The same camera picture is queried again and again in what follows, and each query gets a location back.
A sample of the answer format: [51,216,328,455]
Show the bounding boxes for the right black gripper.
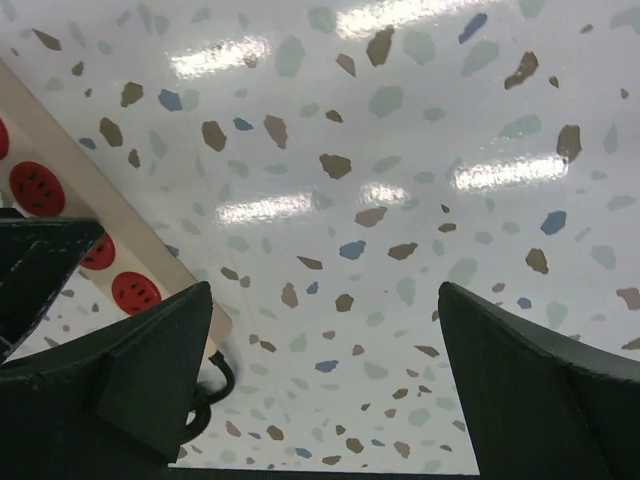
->
[1,208,213,479]

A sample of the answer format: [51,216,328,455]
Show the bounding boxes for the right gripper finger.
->
[438,282,639,479]

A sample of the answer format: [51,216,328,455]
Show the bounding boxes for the black power strip cable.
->
[184,352,237,444]

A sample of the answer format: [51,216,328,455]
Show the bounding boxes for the beige power strip red sockets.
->
[1,65,206,348]

